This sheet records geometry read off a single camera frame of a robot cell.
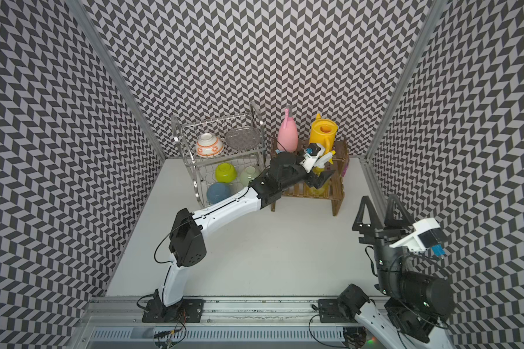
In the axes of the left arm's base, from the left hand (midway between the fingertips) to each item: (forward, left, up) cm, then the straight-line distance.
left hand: (324, 162), depth 74 cm
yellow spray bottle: (-1, +2, -3) cm, 4 cm away
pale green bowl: (+14, +29, -22) cm, 39 cm away
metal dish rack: (+10, +37, -6) cm, 39 cm away
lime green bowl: (+17, +41, -25) cm, 50 cm away
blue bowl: (+5, +43, -25) cm, 50 cm away
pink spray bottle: (+12, +12, +2) cm, 17 cm away
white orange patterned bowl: (+8, +41, 0) cm, 42 cm away
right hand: (-23, -5, +12) cm, 27 cm away
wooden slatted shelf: (0, -7, -17) cm, 19 cm away
